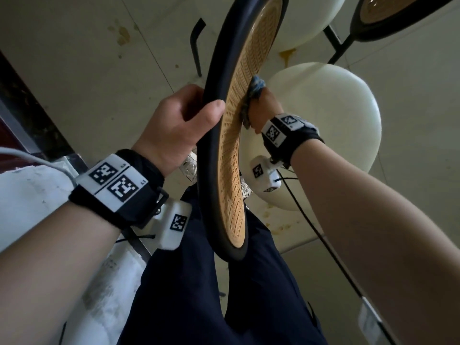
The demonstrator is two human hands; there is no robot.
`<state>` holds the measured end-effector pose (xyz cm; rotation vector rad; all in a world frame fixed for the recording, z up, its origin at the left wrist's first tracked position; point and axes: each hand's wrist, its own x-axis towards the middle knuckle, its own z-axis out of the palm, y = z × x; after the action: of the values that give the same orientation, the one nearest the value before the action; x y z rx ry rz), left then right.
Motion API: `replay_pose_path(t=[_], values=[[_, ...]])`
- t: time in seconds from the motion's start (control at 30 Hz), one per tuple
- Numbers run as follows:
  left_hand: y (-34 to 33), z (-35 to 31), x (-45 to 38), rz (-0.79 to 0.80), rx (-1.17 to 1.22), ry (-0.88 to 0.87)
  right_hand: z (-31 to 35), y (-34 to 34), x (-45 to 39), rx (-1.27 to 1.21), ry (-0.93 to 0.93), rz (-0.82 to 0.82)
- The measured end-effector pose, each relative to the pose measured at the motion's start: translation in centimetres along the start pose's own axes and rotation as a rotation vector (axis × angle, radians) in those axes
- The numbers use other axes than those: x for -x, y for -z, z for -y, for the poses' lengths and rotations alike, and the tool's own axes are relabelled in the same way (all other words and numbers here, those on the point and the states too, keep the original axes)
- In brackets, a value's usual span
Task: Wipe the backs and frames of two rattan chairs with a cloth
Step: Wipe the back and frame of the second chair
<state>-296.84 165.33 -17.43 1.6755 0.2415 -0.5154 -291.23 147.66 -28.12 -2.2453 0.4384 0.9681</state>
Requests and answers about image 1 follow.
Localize person's right hand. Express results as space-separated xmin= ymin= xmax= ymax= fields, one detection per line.
xmin=248 ymin=86 xmax=285 ymax=135

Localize person's left hand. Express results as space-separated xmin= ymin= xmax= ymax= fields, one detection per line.
xmin=131 ymin=84 xmax=226 ymax=178

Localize blue patterned cleaning cloth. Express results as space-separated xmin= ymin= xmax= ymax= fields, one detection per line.
xmin=240 ymin=75 xmax=266 ymax=130

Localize cream seat cane back chair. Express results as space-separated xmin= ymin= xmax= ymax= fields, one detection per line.
xmin=196 ymin=0 xmax=382 ymax=262
xmin=189 ymin=0 xmax=460 ymax=78

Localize person's left forearm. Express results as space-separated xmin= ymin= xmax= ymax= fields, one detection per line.
xmin=0 ymin=201 xmax=121 ymax=345

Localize person's right forearm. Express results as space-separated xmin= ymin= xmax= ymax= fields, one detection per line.
xmin=290 ymin=139 xmax=460 ymax=345

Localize person's left white shoe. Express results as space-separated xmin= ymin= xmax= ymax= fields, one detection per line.
xmin=179 ymin=150 xmax=198 ymax=184

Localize person's white shoe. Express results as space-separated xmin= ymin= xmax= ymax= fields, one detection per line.
xmin=240 ymin=178 xmax=253 ymax=211
xmin=179 ymin=150 xmax=198 ymax=184

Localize person's right white shoe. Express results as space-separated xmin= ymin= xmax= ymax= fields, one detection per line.
xmin=240 ymin=178 xmax=253 ymax=211

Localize person's dark trousers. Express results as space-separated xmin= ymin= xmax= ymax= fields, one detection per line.
xmin=116 ymin=183 xmax=328 ymax=345

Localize black left wristband with markers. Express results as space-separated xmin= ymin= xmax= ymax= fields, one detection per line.
xmin=68 ymin=149 xmax=170 ymax=230

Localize black wristband with markers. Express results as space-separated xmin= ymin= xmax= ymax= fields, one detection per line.
xmin=260 ymin=113 xmax=325 ymax=168
xmin=68 ymin=149 xmax=170 ymax=230

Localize black right wristband with markers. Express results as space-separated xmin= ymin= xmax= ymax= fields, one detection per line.
xmin=260 ymin=113 xmax=325 ymax=168

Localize white right wrist tracker box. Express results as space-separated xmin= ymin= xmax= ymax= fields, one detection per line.
xmin=249 ymin=155 xmax=283 ymax=194

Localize white wrist tracker box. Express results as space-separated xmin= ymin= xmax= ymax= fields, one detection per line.
xmin=249 ymin=155 xmax=283 ymax=194
xmin=150 ymin=198 xmax=193 ymax=251

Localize white left wrist tracker box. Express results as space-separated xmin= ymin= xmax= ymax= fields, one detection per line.
xmin=150 ymin=198 xmax=193 ymax=251

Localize dark red wooden door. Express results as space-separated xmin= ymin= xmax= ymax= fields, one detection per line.
xmin=0 ymin=118 xmax=36 ymax=166

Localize black left tracker cable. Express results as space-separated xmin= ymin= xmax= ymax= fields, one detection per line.
xmin=57 ymin=234 xmax=157 ymax=345

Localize white wall cable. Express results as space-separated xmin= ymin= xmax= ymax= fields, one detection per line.
xmin=0 ymin=147 xmax=78 ymax=185

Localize white cable tag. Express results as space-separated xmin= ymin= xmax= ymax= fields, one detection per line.
xmin=357 ymin=297 xmax=387 ymax=345

